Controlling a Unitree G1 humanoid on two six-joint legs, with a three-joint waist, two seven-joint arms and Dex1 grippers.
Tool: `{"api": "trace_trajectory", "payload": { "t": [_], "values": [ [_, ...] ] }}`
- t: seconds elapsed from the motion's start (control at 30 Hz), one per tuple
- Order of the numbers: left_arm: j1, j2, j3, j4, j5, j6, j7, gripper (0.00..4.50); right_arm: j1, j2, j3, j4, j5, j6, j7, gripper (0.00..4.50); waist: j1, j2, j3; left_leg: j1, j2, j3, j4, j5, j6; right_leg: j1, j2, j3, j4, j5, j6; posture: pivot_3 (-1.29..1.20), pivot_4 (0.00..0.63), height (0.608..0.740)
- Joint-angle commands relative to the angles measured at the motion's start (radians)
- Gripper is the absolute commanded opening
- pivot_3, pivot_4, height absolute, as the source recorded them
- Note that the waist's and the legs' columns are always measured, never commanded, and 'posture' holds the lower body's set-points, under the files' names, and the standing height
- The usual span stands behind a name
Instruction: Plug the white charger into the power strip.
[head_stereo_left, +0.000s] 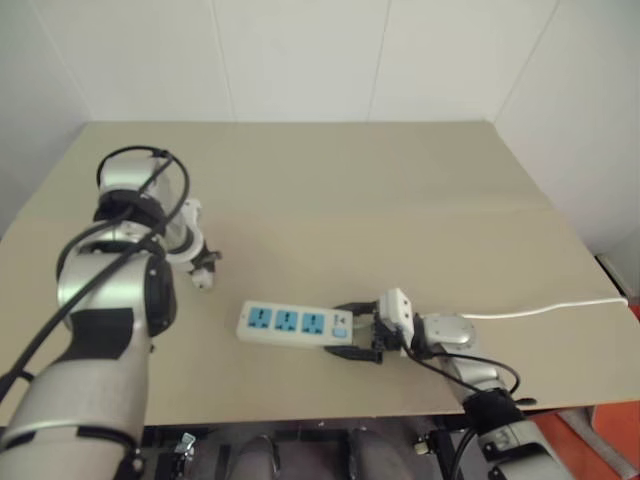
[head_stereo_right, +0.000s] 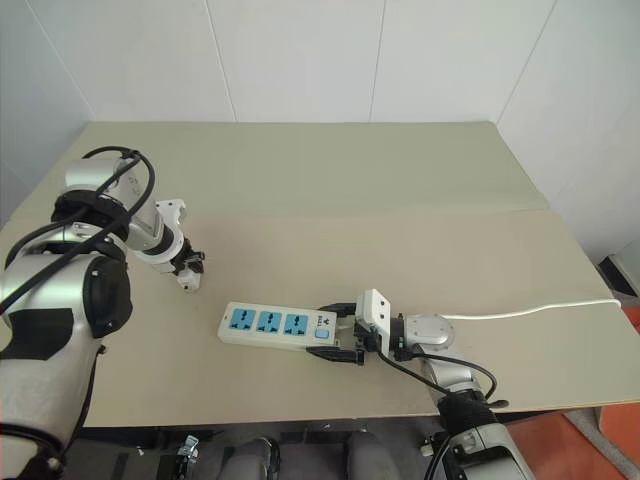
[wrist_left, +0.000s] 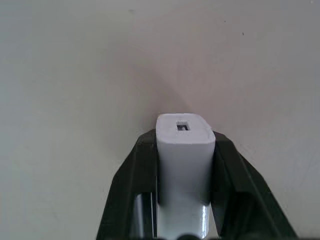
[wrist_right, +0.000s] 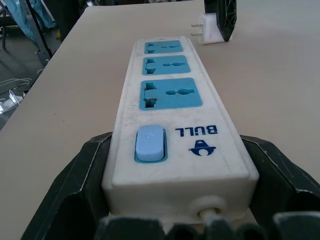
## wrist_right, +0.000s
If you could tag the dark upright post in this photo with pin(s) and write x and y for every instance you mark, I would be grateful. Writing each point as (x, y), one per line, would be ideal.
(66, 17)

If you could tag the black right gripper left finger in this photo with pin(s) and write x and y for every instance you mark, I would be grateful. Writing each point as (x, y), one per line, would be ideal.
(62, 190)

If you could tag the black metal stand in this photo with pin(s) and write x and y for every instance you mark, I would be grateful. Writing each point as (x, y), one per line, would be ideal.
(41, 37)

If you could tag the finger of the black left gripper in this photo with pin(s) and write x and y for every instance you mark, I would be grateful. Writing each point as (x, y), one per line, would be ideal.
(210, 6)
(228, 18)

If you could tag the white charger plug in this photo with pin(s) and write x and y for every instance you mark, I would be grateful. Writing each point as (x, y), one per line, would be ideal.
(210, 31)

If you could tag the blue fabric cover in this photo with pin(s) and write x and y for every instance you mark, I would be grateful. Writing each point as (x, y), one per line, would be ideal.
(23, 17)

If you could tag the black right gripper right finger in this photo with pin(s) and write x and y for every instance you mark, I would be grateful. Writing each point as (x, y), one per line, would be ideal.
(282, 180)

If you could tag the white power strip blue sockets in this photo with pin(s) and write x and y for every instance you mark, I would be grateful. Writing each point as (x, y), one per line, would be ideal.
(172, 120)

